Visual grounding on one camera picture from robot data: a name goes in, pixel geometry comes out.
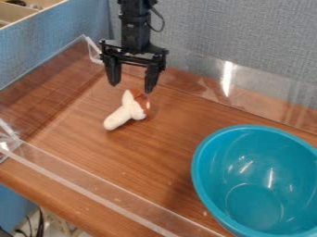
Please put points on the white plush mushroom red cap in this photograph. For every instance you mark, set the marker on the white plush mushroom red cap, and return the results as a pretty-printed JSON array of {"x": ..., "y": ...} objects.
[{"x": 134, "y": 108}]

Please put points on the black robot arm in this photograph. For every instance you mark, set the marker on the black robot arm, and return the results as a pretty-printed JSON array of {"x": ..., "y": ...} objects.
[{"x": 135, "y": 17}]

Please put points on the clear acrylic barrier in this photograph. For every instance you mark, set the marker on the clear acrylic barrier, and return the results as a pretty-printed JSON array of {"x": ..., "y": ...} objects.
[
  {"x": 254, "y": 91},
  {"x": 80, "y": 39},
  {"x": 107, "y": 194}
]

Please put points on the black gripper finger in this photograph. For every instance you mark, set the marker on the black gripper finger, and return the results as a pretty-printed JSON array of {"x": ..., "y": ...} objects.
[
  {"x": 112, "y": 69},
  {"x": 151, "y": 76}
]

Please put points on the clear acrylic front barrier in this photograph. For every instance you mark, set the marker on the clear acrylic front barrier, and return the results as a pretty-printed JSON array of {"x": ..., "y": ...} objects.
[{"x": 107, "y": 194}]

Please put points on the blue plastic bowl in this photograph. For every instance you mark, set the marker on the blue plastic bowl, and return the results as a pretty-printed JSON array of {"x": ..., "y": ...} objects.
[{"x": 254, "y": 176}]

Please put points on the clear acrylic left barrier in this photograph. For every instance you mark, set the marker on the clear acrylic left barrier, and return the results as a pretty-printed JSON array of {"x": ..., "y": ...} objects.
[{"x": 80, "y": 39}]

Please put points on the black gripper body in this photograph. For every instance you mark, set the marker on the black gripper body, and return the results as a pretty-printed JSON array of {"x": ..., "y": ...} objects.
[{"x": 140, "y": 58}]

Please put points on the clear acrylic back barrier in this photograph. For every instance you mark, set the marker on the clear acrylic back barrier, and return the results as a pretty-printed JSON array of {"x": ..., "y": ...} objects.
[{"x": 254, "y": 91}]

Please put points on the wooden shelf box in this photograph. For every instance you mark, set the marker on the wooden shelf box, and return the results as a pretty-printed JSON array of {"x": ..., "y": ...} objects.
[{"x": 17, "y": 10}]

